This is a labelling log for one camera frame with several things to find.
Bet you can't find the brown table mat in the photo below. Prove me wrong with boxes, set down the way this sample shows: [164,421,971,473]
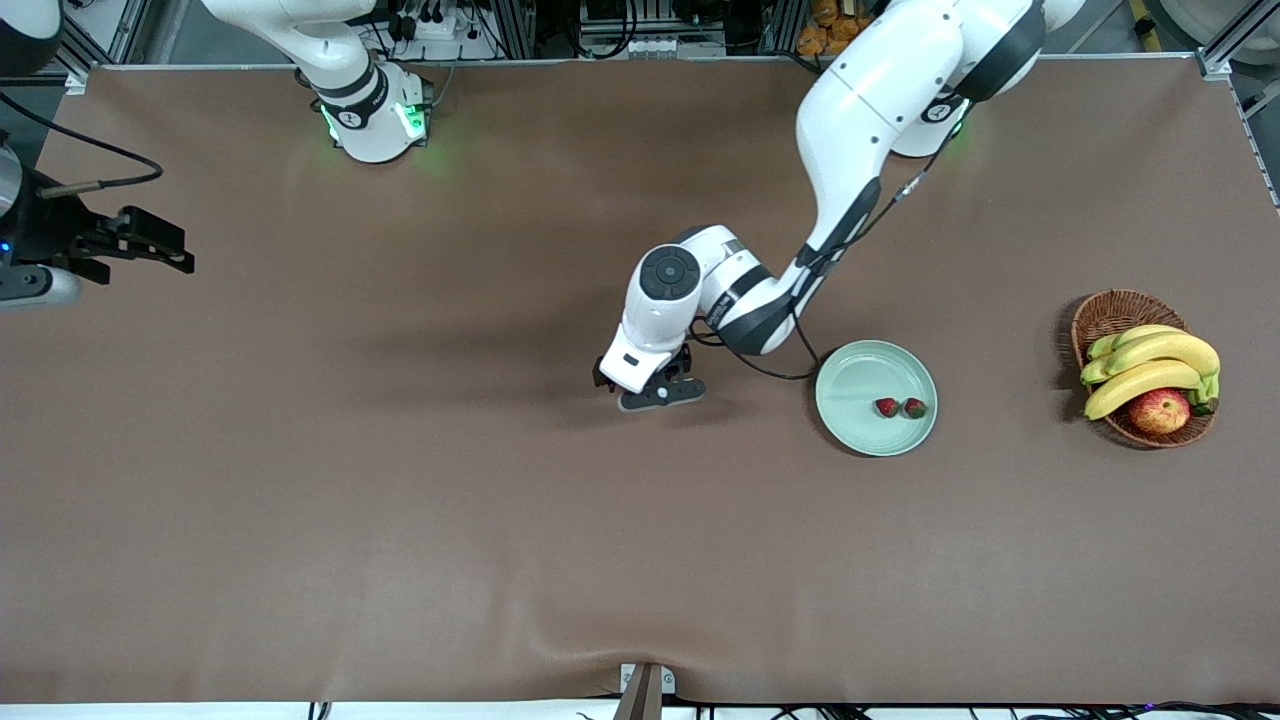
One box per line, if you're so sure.
[0,60,1280,706]

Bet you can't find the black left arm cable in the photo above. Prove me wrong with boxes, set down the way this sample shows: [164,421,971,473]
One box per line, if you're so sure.
[690,95,966,383]

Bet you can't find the brown wicker basket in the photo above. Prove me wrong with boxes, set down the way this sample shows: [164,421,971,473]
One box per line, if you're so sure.
[1071,289,1219,449]

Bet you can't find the red yellow apple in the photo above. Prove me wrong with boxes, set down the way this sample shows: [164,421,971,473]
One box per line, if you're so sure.
[1128,389,1192,436]

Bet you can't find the small greenish yellow banana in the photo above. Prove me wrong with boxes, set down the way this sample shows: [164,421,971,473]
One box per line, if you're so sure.
[1087,324,1189,361]

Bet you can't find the pale green round plate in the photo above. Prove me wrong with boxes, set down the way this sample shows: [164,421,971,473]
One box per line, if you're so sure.
[815,340,939,458]

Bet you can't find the white connector strip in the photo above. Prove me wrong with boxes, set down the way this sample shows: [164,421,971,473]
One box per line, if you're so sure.
[580,35,731,59]

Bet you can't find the large yellow banana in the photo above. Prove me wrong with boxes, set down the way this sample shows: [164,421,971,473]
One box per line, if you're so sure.
[1080,333,1222,387]

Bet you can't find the bag of orange buns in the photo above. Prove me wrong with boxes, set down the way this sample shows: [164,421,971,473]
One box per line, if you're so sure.
[797,0,871,57]

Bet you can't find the white power strip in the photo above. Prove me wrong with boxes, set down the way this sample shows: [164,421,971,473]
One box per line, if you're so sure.
[395,5,461,41]

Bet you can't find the aluminium extrusion frame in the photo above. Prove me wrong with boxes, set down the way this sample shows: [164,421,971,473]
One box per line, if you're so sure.
[0,0,1280,86]

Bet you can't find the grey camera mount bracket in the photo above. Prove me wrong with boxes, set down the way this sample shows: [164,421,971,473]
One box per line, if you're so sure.
[612,662,677,720]

